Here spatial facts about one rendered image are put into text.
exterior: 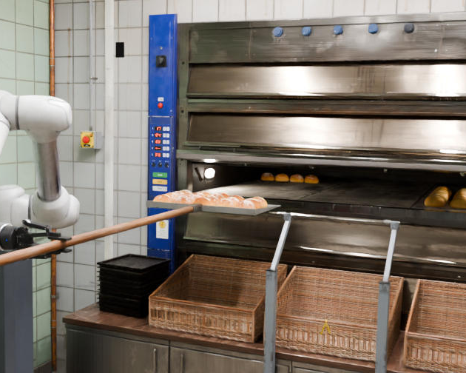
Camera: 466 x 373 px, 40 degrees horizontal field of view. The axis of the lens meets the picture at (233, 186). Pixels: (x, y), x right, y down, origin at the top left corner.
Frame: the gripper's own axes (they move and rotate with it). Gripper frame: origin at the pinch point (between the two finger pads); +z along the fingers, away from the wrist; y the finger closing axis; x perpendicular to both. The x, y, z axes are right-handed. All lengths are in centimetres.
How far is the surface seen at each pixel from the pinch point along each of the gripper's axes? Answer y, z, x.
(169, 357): 74, -14, -102
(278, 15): -93, 17, -155
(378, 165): -21, 73, -140
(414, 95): -53, 86, -150
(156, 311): 56, -27, -112
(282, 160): -20, 26, -140
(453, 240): 14, 107, -156
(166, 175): -8, -44, -151
